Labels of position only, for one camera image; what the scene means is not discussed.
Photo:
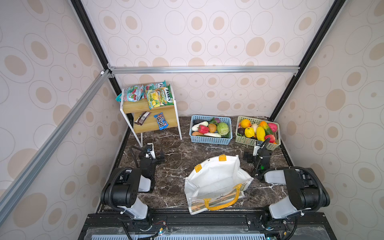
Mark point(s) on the pink peach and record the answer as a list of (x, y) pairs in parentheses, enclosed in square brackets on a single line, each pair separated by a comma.
[(273, 127)]

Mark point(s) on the yellow mango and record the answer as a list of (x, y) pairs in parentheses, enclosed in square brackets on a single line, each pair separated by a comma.
[(260, 133)]

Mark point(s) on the blue plastic basket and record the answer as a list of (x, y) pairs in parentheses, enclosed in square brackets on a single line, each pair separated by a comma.
[(194, 130)]

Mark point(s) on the orange fruit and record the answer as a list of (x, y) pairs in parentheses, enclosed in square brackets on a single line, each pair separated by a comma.
[(245, 123)]

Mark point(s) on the white grocery bag yellow handles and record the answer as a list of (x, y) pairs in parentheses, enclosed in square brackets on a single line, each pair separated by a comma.
[(215, 184)]

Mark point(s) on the white eggplant lower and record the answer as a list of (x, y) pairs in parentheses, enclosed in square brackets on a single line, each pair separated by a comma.
[(214, 135)]

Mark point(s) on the orange potato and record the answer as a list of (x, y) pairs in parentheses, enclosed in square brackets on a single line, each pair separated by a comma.
[(212, 128)]

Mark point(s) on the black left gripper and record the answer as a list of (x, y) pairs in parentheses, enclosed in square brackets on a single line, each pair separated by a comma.
[(157, 156)]

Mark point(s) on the green gummy snack bag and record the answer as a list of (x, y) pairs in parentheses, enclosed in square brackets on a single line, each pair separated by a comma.
[(132, 94)]

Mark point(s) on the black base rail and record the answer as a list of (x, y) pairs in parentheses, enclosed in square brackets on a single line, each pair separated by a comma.
[(232, 224)]

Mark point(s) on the green plastic basket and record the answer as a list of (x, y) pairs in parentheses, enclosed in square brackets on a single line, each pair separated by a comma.
[(240, 134)]

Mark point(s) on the white wooden two-tier shelf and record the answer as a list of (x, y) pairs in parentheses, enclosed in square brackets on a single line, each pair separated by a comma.
[(148, 108)]

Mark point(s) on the red bell pepper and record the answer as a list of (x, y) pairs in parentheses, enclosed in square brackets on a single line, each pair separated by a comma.
[(203, 129)]

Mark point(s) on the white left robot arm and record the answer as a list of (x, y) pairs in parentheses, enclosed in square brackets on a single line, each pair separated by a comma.
[(121, 190)]

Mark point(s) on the horizontal aluminium rail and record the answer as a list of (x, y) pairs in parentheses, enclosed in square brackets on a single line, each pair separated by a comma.
[(211, 70)]

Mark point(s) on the yellow candy snack bag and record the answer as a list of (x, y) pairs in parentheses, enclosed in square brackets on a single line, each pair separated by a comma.
[(155, 98)]

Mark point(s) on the green mint snack bag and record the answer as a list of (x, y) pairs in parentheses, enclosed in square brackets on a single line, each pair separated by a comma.
[(166, 92)]

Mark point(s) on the dark eggplant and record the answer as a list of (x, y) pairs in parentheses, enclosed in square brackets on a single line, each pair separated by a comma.
[(197, 121)]

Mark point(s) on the green cabbage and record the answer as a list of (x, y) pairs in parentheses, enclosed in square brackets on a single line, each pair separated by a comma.
[(223, 129)]

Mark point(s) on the green leafy vegetable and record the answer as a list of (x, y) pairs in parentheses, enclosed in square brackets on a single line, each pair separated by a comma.
[(212, 121)]

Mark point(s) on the blue candy packet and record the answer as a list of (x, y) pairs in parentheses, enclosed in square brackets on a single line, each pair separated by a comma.
[(161, 121)]

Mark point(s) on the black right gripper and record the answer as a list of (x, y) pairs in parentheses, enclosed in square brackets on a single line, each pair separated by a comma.
[(250, 154)]

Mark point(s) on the left diagonal aluminium rail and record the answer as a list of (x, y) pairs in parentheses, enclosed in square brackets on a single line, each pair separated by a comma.
[(21, 184)]

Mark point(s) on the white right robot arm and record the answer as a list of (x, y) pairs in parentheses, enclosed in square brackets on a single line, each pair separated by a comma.
[(305, 194)]

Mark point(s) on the brown chocolate bar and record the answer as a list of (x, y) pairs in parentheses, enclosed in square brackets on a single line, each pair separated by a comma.
[(142, 118)]

